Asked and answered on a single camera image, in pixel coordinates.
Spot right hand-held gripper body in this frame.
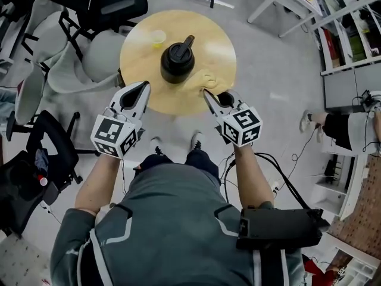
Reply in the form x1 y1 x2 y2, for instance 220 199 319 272
216 105 264 147

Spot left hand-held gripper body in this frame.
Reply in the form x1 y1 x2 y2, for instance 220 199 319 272
90 108 143 160

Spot yellow cloth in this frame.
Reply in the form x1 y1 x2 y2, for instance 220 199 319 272
180 69 236 97

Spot dark brown kettle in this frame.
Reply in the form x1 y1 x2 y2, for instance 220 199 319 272
160 35 196 83

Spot person's left forearm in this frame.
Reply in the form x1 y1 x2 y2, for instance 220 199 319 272
74 153 123 216

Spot person's right forearm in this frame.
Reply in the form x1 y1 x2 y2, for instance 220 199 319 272
233 143 274 208

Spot person's right shoe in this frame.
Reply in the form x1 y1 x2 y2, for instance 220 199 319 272
189 132 205 152

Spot person's shoe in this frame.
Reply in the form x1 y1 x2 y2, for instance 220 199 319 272
149 135 165 157
189 132 205 152

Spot person's left shoe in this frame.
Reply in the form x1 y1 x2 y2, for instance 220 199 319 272
149 135 165 157

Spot person's black shorts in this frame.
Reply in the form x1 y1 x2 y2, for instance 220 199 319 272
133 149 221 187

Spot black swivel chair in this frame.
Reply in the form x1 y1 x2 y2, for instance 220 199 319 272
5 110 101 190

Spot yellow plastic cup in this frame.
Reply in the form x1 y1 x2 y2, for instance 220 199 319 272
149 30 167 50

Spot round wooden table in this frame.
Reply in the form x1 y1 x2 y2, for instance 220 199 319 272
119 10 238 115

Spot person's grey shirt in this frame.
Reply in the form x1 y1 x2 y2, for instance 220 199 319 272
50 162 306 286

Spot grey metal cabinet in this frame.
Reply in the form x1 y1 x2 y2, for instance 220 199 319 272
323 66 366 111

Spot white shelf rack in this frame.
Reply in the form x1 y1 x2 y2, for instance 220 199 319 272
315 0 381 77

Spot white drawer cabinet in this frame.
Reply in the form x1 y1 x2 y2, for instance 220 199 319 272
314 152 370 220

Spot small black monitor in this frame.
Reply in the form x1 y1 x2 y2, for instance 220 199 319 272
360 89 376 108

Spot white cubby shelf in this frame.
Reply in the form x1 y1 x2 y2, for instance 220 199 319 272
326 247 379 286

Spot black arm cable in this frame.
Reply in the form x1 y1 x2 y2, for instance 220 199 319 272
252 152 313 211

